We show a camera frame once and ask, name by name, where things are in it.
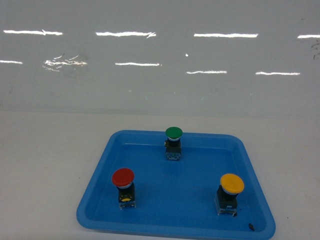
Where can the red mushroom push button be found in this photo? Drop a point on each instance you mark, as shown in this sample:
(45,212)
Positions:
(123,180)

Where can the yellow mushroom push button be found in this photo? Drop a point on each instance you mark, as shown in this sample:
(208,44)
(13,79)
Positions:
(231,185)

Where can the green mushroom push button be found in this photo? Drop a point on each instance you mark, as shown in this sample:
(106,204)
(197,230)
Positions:
(173,150)

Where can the blue plastic tray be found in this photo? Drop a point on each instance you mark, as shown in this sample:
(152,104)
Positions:
(175,198)

